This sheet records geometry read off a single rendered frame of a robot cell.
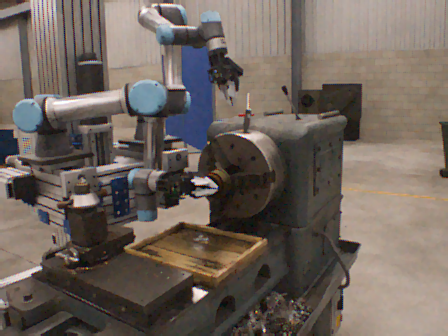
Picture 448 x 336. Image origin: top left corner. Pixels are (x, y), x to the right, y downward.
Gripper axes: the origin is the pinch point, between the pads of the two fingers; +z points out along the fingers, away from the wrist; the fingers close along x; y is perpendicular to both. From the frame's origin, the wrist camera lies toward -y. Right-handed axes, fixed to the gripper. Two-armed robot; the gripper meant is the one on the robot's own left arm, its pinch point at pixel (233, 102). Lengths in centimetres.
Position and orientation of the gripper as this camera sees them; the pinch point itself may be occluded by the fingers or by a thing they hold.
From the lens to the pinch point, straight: 145.5
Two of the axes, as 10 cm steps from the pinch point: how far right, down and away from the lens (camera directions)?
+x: 8.1, -1.5, -5.7
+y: -5.4, 1.9, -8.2
